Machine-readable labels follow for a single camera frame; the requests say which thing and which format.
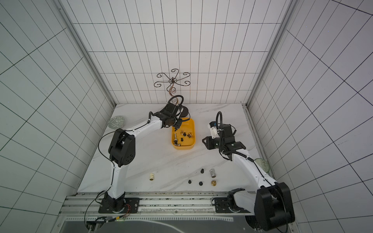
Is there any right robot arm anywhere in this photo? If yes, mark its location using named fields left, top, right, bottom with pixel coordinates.
left=202, top=121, right=295, bottom=231

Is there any yellow plastic storage box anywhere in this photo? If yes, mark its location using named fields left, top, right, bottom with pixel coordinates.
left=171, top=119, right=196, bottom=150

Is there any green glass cup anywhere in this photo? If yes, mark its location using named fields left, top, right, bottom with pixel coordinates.
left=254, top=158, right=271, bottom=174

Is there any metal jewelry stand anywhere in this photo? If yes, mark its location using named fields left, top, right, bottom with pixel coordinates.
left=154, top=69, right=191, bottom=117

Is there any aluminium mounting rail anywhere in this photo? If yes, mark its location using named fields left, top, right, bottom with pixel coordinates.
left=59, top=190, right=295, bottom=217

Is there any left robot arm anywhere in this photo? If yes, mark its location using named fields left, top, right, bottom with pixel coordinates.
left=82, top=100, right=190, bottom=215

